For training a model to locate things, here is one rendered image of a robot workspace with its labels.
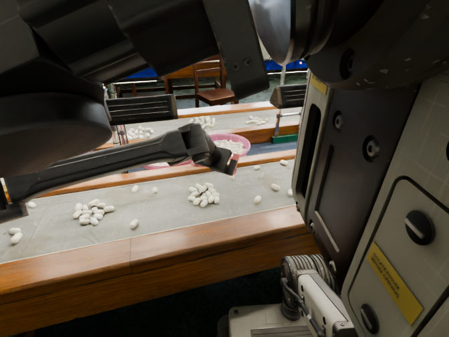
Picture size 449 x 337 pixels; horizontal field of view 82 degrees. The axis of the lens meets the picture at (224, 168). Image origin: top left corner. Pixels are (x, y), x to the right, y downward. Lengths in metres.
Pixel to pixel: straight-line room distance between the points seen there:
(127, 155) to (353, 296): 0.44
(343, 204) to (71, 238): 0.84
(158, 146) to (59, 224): 0.56
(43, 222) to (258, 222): 0.71
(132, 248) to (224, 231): 0.27
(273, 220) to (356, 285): 0.66
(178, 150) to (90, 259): 0.42
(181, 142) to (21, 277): 0.54
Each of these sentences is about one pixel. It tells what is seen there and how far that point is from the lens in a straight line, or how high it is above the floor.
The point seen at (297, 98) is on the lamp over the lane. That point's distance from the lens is 0.98.
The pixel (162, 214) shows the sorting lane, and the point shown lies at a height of 0.74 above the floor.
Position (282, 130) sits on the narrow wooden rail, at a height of 0.74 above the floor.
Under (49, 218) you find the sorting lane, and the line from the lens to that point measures 1.06.
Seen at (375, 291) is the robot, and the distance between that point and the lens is 0.19.
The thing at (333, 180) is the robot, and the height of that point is 1.22.
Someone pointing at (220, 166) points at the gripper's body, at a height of 0.97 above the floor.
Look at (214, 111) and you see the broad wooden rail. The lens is 1.76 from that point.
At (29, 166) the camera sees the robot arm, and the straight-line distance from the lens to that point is 0.22.
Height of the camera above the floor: 1.34
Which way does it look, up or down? 32 degrees down
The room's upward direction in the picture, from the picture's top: straight up
